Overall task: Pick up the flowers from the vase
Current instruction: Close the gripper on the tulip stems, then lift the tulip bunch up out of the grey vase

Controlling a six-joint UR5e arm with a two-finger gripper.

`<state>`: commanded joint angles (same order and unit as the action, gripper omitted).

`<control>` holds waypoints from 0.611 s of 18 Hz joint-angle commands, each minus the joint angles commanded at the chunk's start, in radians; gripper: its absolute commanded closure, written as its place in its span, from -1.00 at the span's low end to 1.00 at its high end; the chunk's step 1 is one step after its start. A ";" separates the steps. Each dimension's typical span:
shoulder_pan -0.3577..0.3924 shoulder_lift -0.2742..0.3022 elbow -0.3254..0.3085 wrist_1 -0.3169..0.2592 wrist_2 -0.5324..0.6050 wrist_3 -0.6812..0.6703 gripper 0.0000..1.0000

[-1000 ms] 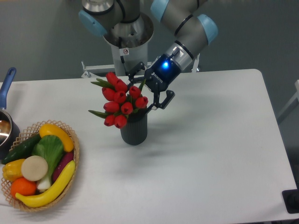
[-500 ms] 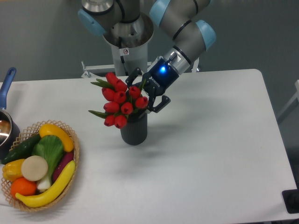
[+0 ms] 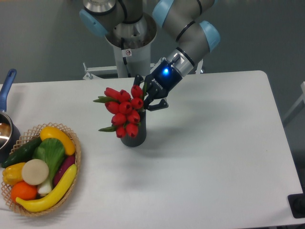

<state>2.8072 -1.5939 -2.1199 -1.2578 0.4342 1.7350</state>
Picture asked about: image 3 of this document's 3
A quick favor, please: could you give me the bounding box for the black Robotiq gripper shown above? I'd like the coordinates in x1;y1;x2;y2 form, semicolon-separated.
132;60;182;111

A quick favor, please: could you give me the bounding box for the red tulip bouquet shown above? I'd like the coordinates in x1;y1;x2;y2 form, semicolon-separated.
93;87;145;138

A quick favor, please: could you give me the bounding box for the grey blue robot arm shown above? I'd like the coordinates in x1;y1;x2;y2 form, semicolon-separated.
79;0;220;111

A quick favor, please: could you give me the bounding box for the dark grey ribbed vase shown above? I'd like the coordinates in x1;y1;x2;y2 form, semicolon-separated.
121;111;147;147

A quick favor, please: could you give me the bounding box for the purple eggplant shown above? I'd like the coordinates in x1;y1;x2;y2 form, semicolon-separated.
53;155;75;187

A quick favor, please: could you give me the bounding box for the yellow squash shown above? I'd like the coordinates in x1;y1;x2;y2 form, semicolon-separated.
40;126;76;156

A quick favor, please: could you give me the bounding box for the green bok choy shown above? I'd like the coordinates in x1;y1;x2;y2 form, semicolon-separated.
32;138;65;197

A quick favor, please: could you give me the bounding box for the woven wicker basket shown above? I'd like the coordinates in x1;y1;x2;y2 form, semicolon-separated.
1;123;81;217

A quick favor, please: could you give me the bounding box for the dark green cucumber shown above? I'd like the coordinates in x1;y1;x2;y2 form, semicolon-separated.
1;137;42;168

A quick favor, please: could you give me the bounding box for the beige round disc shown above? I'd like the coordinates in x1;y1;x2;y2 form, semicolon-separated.
21;159;49;186

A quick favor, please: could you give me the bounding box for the yellow banana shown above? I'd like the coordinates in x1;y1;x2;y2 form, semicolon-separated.
15;164;77;212

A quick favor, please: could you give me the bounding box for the yellow bell pepper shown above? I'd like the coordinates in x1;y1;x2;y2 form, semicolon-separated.
2;162;26;186

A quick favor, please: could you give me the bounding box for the orange fruit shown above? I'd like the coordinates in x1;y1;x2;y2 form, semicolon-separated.
10;181;37;203

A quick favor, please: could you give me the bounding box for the black device at table edge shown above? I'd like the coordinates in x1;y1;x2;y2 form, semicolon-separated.
287;193;305;219

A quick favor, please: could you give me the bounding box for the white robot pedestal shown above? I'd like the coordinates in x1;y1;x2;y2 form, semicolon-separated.
106;13;157;78

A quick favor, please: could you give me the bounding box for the black cable on pedestal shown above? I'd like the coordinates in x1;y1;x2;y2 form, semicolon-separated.
120;38;132;78

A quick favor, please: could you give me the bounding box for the white metal base frame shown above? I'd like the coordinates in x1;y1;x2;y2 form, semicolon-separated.
82;54;205;81

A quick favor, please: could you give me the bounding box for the blue handled saucepan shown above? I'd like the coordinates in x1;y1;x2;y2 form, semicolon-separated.
0;69;20;163

